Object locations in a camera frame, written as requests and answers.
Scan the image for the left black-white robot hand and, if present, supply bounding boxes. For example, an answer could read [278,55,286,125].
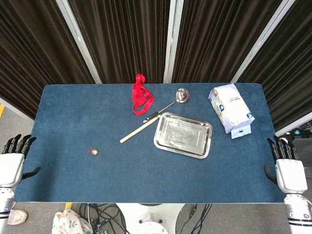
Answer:
[0,134,41,188]

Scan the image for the right black-white robot hand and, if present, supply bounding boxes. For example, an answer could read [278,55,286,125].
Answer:
[264,135,308,195]

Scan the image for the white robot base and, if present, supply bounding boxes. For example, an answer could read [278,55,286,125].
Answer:
[116,203,186,234]

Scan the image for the white shoe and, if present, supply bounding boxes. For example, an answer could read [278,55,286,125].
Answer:
[6,209,29,225]

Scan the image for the floral patterned cloth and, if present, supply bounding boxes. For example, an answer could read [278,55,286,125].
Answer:
[52,208,93,234]

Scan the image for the white tissue paper pack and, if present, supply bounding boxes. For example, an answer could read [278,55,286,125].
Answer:
[208,83,255,140]

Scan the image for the dark brown curtain panel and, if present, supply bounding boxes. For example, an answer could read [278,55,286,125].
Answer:
[237,0,312,132]
[0,0,96,120]
[172,0,285,83]
[68,0,171,84]

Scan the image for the blue table cloth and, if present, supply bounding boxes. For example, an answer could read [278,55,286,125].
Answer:
[13,83,286,204]

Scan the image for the rectangular stainless steel tray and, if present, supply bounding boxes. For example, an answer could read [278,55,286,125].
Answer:
[153,112,213,159]

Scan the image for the pale wooden stick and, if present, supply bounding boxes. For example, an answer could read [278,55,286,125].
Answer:
[119,115,161,144]

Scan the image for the black cable bundle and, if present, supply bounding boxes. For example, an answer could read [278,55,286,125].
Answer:
[79,203,130,234]

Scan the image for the black cable with green light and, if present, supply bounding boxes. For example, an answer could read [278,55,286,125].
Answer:
[185,203,213,234]

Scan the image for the steel ladle black handle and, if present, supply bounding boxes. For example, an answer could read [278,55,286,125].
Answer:
[143,88,190,123]

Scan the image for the white frame post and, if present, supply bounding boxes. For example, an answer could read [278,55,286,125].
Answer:
[231,0,297,83]
[163,0,184,83]
[55,0,102,85]

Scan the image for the red ribbon strap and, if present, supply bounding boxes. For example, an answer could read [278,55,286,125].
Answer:
[132,73,155,116]

